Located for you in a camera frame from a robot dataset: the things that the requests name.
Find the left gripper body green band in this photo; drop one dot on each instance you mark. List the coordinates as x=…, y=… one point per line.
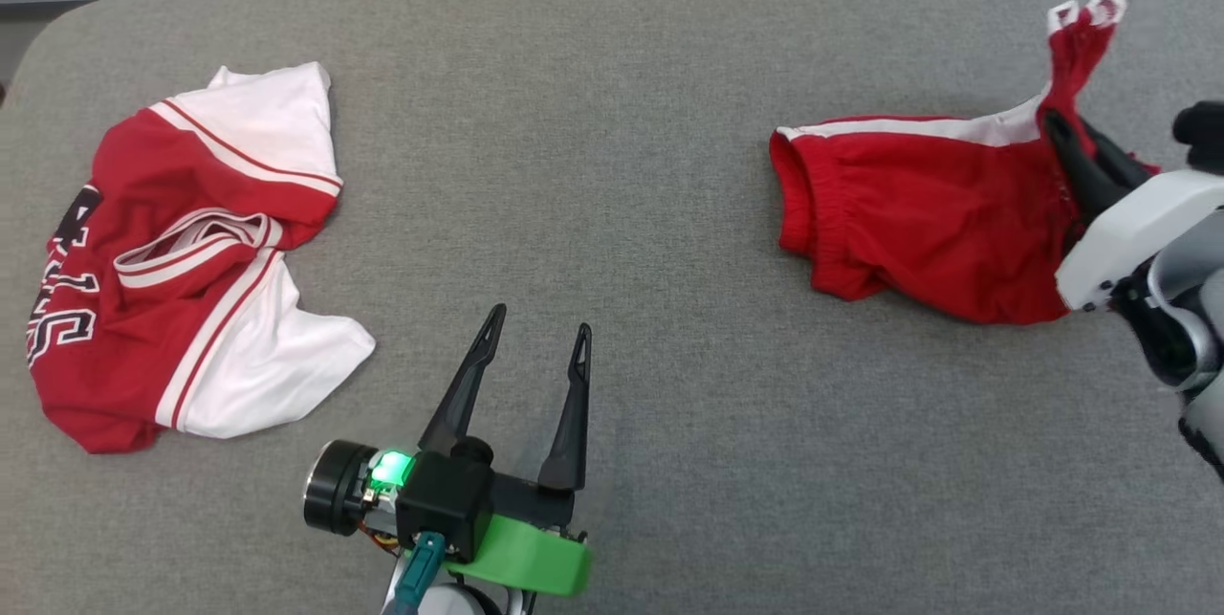
x=535, y=562

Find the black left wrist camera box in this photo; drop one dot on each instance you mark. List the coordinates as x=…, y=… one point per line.
x=445, y=500

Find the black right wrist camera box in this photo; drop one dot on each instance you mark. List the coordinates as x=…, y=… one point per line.
x=1203, y=132

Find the red and white jersey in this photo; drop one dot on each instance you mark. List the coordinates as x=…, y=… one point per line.
x=105, y=395

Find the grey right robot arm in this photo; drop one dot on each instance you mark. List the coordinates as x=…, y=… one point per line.
x=1195, y=309

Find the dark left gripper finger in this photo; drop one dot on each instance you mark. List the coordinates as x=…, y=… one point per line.
x=454, y=414
x=569, y=448

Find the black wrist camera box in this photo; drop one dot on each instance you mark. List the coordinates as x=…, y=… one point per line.
x=445, y=500
x=1203, y=132

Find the red shorts white trim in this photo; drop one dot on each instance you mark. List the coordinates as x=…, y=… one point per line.
x=908, y=204

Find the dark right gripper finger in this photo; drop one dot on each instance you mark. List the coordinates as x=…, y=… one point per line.
x=1085, y=180
x=1121, y=165

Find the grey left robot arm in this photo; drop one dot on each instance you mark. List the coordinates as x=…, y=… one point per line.
x=459, y=601

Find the grey fabric sofa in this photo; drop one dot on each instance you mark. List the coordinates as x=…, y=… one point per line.
x=622, y=213

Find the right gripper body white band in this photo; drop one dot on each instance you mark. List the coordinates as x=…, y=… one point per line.
x=1138, y=232

